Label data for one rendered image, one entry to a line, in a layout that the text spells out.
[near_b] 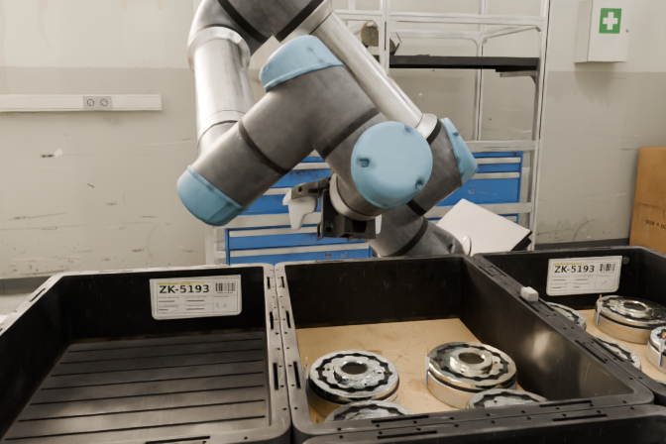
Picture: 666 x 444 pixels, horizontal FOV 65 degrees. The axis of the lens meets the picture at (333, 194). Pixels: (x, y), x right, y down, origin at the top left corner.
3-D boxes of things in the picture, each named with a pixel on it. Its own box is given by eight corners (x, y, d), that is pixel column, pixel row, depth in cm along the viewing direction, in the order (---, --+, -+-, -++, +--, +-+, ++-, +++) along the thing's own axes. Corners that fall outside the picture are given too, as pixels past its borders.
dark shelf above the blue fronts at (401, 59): (296, 70, 280) (295, 59, 279) (499, 72, 304) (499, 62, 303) (309, 66, 237) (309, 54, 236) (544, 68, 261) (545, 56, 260)
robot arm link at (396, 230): (375, 237, 108) (331, 192, 105) (425, 197, 105) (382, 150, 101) (378, 266, 97) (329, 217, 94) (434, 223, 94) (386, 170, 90)
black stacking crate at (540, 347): (276, 338, 78) (275, 266, 76) (463, 325, 83) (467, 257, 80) (297, 575, 40) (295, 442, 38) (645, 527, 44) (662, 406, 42)
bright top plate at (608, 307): (582, 299, 81) (583, 295, 81) (643, 297, 82) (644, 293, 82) (622, 328, 71) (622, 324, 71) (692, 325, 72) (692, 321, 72)
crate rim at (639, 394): (274, 277, 77) (274, 262, 76) (467, 268, 81) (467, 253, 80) (293, 466, 38) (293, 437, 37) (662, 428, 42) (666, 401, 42)
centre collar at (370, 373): (329, 363, 61) (329, 358, 61) (370, 360, 62) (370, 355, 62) (335, 386, 56) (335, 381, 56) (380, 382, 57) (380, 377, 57)
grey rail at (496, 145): (201, 156, 242) (201, 146, 241) (530, 148, 276) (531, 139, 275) (201, 158, 232) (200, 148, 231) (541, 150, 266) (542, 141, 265)
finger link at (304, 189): (282, 197, 74) (327, 189, 67) (283, 186, 74) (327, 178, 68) (307, 202, 77) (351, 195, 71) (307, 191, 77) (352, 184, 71)
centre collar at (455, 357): (443, 354, 63) (443, 349, 63) (481, 350, 64) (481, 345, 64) (460, 375, 58) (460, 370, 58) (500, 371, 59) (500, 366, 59)
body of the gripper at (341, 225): (313, 241, 72) (327, 231, 60) (315, 180, 74) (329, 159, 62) (367, 243, 73) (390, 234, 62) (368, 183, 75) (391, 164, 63)
